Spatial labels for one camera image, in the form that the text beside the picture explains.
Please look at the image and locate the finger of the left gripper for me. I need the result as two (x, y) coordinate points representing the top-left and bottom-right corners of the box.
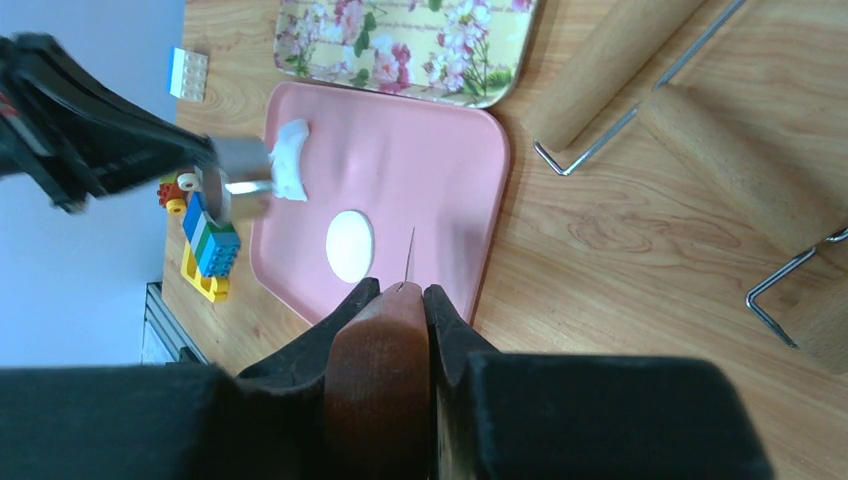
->
(1, 33), (216, 214)

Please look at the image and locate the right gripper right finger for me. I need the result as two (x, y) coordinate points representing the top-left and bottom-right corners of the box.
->
(423, 285), (775, 479)

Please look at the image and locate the pink plastic tray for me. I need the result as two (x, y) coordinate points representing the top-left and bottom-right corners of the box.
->
(249, 82), (511, 324)

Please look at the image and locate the small blue white card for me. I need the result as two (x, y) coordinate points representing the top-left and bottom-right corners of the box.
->
(168, 47), (209, 103)

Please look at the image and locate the red yellow toy piece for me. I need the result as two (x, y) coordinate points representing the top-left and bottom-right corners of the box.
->
(157, 169), (200, 214)

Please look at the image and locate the white dough ball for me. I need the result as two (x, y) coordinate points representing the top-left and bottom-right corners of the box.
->
(269, 119), (310, 202)

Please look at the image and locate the wooden double-ended roller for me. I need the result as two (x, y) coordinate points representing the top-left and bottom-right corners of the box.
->
(522, 1), (847, 375)

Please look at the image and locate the floral cutting mat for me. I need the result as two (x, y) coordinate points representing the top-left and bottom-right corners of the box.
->
(273, 0), (538, 108)

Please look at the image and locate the round cut dough wrapper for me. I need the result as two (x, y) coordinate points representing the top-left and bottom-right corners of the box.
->
(325, 210), (374, 284)

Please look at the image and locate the yellow triangular toy block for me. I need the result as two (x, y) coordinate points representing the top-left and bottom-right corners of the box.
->
(180, 243), (229, 303)

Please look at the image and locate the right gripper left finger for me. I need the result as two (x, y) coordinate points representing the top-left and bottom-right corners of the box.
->
(1, 278), (380, 479)

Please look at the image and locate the blue green toy brick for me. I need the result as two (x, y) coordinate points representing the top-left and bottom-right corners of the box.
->
(182, 192), (241, 277)

